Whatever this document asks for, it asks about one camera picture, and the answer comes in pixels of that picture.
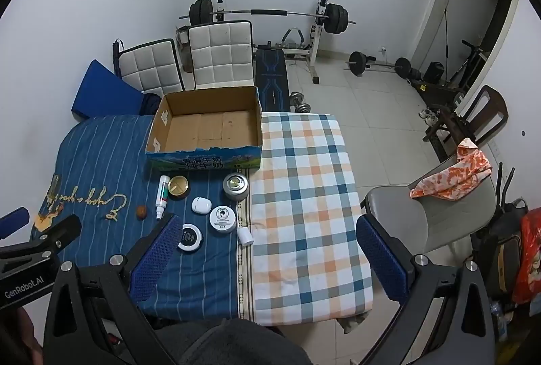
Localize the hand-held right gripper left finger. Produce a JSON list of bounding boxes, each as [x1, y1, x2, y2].
[[44, 213, 187, 365]]

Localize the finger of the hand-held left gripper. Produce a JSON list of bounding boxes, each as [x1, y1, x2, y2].
[[0, 206, 31, 239], [0, 214, 83, 262]]

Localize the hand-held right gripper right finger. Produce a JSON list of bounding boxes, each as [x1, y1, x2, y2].
[[355, 215, 497, 365]]

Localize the printed cardboard box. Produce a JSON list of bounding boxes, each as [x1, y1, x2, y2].
[[146, 85, 263, 175]]

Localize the black and white round tin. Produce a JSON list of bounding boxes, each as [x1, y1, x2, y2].
[[177, 223, 204, 253]]

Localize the grey plastic chair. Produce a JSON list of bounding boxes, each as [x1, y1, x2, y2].
[[361, 154, 498, 256]]

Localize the white tube red green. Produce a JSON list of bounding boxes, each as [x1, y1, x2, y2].
[[156, 176, 171, 221]]

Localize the gold round tin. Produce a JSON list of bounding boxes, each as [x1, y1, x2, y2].
[[168, 176, 191, 201]]

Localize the white round jar black logo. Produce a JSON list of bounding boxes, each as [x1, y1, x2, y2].
[[209, 205, 236, 232]]

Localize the blue striped blanket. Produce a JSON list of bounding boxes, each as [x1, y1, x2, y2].
[[36, 115, 254, 323]]

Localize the plaid blanket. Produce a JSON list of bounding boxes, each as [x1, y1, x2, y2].
[[243, 113, 375, 327]]

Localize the silver round tin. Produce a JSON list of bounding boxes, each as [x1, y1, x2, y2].
[[222, 173, 251, 202]]

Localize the orange floral cloth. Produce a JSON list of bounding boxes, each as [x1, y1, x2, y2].
[[409, 139, 493, 201]]

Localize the black backpack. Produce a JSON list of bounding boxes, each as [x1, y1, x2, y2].
[[473, 213, 529, 302]]

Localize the blue foam mat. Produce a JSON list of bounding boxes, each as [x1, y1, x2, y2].
[[71, 59, 144, 121]]

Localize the red plastic bag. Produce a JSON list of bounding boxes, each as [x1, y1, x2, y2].
[[511, 208, 541, 304]]

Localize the navy blue bag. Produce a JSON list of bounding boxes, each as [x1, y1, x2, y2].
[[141, 93, 163, 116]]

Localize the chrome dumbbell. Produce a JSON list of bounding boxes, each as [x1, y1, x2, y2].
[[289, 92, 312, 114]]

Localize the white padded chair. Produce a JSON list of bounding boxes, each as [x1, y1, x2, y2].
[[114, 39, 184, 97], [187, 20, 256, 91]]

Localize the dark wooden chair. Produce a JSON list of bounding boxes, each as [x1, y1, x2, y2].
[[423, 85, 509, 163]]

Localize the black speaker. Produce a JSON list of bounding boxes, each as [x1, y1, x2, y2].
[[424, 61, 444, 83]]

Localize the short barbell with black plates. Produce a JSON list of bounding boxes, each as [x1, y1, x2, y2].
[[346, 51, 413, 79]]

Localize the black exercise bike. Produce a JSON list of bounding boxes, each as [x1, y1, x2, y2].
[[448, 39, 487, 89]]

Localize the black weight bench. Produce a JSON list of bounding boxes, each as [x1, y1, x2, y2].
[[255, 46, 292, 112]]

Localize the white weight rack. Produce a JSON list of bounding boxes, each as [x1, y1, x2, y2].
[[211, 0, 334, 84]]

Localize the long barbell with black plates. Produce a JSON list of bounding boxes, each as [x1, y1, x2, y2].
[[178, 0, 356, 36]]

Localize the white door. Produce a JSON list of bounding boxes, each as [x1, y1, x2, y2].
[[416, 0, 499, 65]]

